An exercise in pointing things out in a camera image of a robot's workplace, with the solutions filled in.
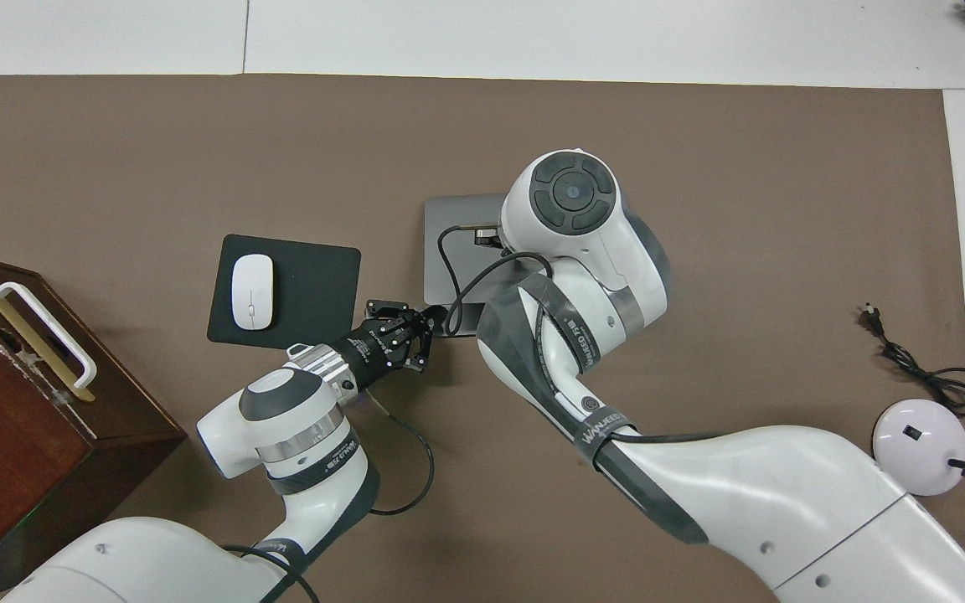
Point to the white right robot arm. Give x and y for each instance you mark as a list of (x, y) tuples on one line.
[(575, 193)]

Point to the black mouse pad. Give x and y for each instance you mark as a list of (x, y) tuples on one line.
[(315, 285)]

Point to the dark wooden box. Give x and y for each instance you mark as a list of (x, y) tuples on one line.
[(13, 435)]

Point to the white desk lamp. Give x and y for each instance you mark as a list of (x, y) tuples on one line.
[(918, 452)]

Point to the brown table mat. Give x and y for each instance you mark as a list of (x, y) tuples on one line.
[(156, 151)]

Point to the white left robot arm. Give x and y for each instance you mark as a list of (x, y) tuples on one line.
[(290, 419)]

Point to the grey laptop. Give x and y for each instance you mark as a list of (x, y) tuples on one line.
[(470, 213)]

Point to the white computer mouse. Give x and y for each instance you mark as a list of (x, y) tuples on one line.
[(252, 293)]

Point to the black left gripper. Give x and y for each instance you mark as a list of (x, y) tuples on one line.
[(374, 347)]

